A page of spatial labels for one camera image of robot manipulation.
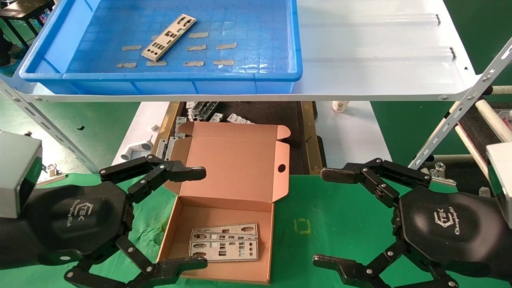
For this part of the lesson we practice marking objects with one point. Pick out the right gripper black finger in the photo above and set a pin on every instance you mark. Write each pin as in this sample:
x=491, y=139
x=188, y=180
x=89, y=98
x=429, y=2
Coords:
x=340, y=174
x=336, y=266

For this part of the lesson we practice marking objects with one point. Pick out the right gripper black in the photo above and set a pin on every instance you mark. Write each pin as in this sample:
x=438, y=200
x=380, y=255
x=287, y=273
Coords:
x=448, y=228

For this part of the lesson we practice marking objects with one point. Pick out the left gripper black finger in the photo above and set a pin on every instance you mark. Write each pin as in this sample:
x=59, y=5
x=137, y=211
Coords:
x=180, y=172

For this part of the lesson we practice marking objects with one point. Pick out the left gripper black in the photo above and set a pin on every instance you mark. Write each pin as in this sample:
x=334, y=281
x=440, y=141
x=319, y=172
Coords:
x=72, y=220

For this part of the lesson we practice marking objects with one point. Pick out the metal io shield plate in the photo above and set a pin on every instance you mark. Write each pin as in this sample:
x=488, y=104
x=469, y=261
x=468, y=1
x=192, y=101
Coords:
x=164, y=44
x=222, y=259
x=236, y=227
x=228, y=236

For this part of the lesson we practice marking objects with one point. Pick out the brown cardboard box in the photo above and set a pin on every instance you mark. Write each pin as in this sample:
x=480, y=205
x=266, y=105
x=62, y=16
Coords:
x=236, y=168

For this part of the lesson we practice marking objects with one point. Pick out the wood framed black tray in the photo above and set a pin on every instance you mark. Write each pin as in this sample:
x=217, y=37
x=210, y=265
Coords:
x=276, y=114

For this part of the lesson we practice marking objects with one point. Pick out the blue plastic tray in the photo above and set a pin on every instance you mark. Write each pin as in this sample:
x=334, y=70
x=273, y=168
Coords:
x=260, y=48

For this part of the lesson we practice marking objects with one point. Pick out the green cloth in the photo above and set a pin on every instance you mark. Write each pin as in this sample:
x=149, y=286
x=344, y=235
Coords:
x=340, y=224

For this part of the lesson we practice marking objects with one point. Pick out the white plastic pipe fitting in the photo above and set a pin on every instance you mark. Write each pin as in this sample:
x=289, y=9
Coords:
x=138, y=148

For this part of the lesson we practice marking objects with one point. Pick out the silver binder clip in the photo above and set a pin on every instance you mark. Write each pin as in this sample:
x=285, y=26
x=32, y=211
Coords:
x=52, y=176
x=442, y=178

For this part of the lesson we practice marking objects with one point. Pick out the small white block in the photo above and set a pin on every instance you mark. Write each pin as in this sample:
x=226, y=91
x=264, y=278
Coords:
x=484, y=191

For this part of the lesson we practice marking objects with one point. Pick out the white metal shelf board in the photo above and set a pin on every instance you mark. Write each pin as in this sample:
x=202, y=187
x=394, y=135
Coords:
x=368, y=60

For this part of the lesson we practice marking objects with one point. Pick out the black table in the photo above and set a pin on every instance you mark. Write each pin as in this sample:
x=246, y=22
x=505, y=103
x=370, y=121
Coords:
x=24, y=8

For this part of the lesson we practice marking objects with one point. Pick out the grey metal bracket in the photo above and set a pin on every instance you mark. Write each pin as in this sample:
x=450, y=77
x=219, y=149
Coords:
x=238, y=118
x=208, y=108
x=164, y=148
x=216, y=117
x=192, y=110
x=180, y=126

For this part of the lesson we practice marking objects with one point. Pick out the right wrist grey camera box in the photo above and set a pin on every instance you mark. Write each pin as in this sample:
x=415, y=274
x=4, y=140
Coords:
x=502, y=180

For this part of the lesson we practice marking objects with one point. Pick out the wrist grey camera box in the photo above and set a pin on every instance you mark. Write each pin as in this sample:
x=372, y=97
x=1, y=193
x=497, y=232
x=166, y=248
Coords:
x=502, y=180
x=16, y=172

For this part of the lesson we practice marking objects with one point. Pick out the grey perforated shelf post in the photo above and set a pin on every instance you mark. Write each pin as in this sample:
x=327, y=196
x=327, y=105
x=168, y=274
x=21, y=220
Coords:
x=460, y=108
x=52, y=128

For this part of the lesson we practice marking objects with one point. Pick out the left wrist grey camera box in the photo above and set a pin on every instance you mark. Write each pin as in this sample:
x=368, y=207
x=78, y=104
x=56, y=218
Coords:
x=16, y=172

